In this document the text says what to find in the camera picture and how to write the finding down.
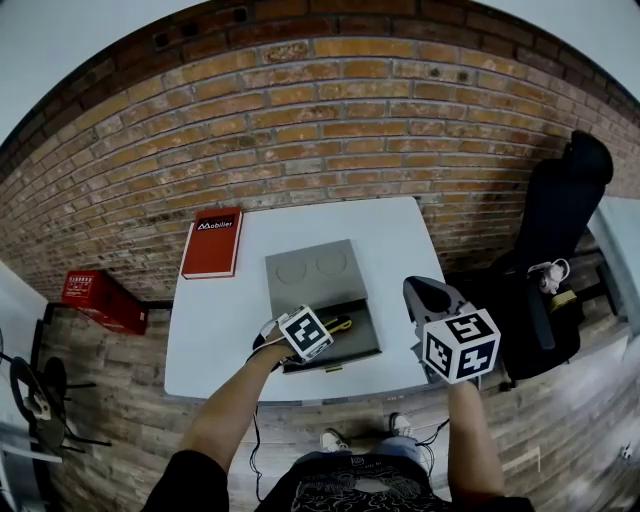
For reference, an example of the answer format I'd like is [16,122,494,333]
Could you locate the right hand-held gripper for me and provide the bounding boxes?
[403,275,502,386]

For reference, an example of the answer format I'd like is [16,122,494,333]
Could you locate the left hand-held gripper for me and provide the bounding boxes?
[251,304,335,372]

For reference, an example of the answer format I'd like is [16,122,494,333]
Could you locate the yellow black utility knife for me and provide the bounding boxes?
[319,315,354,335]

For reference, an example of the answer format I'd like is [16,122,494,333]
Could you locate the grey box with hinged lid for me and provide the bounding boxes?
[263,238,385,375]

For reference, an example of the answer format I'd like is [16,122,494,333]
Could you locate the person's left forearm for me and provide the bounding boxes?
[178,344,297,474]

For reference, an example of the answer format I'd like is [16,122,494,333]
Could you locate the person's right forearm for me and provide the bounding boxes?
[445,378,507,501]

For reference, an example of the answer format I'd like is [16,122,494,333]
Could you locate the person's left white shoe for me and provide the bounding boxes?
[319,427,350,454]

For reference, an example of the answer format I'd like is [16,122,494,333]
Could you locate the person's blue jeans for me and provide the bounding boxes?
[367,435,427,464]

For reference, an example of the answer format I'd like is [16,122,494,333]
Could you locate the red hardcover book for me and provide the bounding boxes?
[180,206,245,281]

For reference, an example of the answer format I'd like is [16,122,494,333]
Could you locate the black office chair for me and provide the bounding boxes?
[492,130,615,392]

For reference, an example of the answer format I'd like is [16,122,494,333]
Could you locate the person's black printed shirt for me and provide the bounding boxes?
[143,448,537,512]

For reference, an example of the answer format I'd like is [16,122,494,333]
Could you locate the white side table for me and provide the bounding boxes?
[587,196,640,337]

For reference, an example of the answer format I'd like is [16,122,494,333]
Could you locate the red cardboard carton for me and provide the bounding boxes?
[61,269,150,336]

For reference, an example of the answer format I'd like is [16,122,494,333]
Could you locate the black round metal stand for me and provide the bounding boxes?
[0,351,113,457]

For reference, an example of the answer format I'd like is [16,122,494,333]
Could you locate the black cable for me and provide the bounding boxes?
[413,418,452,479]
[249,403,265,504]

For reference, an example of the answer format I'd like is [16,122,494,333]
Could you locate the white charger with cable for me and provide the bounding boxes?
[527,258,572,296]

